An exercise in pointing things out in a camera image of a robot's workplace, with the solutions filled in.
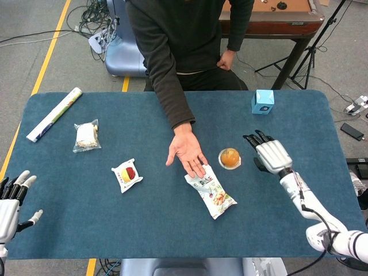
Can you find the person's bare right hand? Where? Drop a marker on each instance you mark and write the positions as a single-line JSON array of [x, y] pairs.
[[187, 149]]

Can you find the person's bare left hand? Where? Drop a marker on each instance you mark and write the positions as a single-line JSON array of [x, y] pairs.
[[225, 61]]

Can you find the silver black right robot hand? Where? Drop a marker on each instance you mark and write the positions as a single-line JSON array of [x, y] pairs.
[[273, 155]]

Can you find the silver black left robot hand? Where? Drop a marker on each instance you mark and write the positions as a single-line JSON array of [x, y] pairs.
[[7, 210]]

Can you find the orange dome jelly cup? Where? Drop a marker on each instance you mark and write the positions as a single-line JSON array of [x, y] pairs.
[[229, 156]]

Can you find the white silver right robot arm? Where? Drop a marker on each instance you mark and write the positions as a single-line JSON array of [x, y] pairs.
[[316, 212]]

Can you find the person's dark-sleeved right forearm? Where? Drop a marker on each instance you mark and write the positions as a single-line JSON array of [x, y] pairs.
[[166, 86]]

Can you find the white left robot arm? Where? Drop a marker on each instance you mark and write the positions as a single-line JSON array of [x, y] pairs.
[[2, 253]]

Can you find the person's dark-sleeved left forearm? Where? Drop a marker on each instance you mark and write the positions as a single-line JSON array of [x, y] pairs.
[[240, 28]]

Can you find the person's dark-clothed torso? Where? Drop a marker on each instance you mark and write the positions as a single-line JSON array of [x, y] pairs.
[[195, 34]]

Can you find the light blue speaker box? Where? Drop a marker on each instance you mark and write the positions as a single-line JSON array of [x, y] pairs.
[[263, 103]]

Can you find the white nut snack bag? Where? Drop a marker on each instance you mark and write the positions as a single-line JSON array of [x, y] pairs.
[[215, 195]]

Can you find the brown wooden table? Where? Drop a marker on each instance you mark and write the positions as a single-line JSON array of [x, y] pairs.
[[273, 26]]

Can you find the white packet red yellow print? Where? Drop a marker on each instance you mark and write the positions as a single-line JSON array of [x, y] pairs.
[[126, 175]]

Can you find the black round knob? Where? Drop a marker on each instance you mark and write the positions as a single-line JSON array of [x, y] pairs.
[[281, 5]]

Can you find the black smartphone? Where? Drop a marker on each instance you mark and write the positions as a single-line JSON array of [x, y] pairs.
[[352, 131]]

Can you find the black flat device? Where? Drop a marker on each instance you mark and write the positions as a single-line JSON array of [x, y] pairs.
[[358, 165]]

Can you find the black tripod stand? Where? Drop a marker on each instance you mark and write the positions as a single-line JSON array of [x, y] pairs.
[[311, 49]]

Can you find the white power strip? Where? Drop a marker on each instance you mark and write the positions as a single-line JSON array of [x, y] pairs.
[[356, 106], [96, 41]]

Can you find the sandwich in clear bag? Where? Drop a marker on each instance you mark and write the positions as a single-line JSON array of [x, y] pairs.
[[86, 136]]

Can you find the blue-grey machine base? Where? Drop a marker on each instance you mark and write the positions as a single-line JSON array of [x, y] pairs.
[[123, 57]]

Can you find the blue felt table cover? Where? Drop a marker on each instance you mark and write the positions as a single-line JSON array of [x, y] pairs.
[[115, 227]]

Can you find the white printed wrap roll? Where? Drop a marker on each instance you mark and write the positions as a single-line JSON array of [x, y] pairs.
[[54, 115]]

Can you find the grey-blue robot torso base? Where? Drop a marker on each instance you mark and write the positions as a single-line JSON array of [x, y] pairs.
[[178, 268]]

